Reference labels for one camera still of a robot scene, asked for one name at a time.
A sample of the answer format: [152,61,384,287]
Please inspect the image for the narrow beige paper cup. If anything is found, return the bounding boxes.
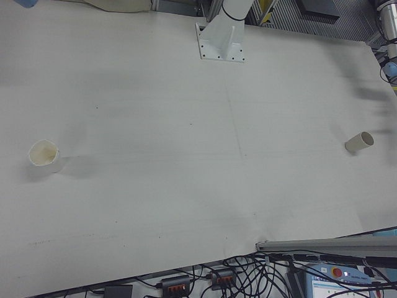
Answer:
[344,131,375,154]

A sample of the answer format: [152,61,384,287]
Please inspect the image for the black hub with orange ports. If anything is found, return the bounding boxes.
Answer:
[210,269,238,290]
[159,274,191,294]

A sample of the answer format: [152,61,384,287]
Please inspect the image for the wide white paper cup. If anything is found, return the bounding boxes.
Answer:
[27,139,63,174]

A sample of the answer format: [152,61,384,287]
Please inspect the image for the black power adapter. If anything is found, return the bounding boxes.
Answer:
[103,284,135,298]

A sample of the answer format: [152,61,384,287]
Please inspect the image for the beige cloth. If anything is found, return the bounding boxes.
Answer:
[76,0,153,14]

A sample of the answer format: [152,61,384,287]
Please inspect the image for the black box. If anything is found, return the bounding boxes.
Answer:
[297,0,341,22]

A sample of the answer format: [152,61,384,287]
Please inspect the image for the teach pendant with red button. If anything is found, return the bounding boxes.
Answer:
[305,263,397,298]

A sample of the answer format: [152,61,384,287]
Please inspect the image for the white metal mounting bracket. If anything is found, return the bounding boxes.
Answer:
[194,14,248,64]

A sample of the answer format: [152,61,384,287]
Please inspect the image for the black cable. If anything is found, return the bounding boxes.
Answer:
[135,275,163,288]
[187,263,215,282]

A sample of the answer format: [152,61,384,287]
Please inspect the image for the white cylindrical post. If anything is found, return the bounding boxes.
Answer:
[220,0,255,22]

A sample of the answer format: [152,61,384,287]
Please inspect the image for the yellow black striped post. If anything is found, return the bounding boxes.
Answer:
[259,0,277,27]

